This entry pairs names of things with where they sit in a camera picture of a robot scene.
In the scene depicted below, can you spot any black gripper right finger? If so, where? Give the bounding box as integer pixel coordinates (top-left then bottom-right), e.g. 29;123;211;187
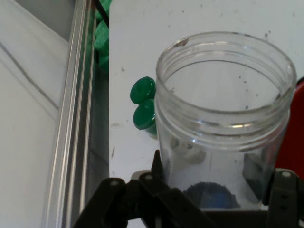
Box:
266;168;304;228

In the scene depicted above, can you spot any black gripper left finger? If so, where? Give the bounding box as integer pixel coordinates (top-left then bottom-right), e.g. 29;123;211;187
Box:
73;149;214;228

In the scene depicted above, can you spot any clear plastic jar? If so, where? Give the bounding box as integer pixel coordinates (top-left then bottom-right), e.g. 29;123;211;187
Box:
155;31;297;210

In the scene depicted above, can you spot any red bowl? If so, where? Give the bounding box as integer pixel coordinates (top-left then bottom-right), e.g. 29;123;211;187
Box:
274;76;304;173

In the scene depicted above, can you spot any spice bottle green lid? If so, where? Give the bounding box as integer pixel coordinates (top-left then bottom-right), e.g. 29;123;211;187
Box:
130;76;156;105
133;98;158;138

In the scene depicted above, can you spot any large green foam block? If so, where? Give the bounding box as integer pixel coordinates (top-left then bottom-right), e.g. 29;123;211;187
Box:
93;0;113;73

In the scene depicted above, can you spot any black tripod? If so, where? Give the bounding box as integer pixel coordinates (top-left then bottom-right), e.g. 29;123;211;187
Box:
95;0;110;24

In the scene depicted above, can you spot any aluminium wall rail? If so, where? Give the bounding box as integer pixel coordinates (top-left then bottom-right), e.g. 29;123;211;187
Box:
44;0;99;228

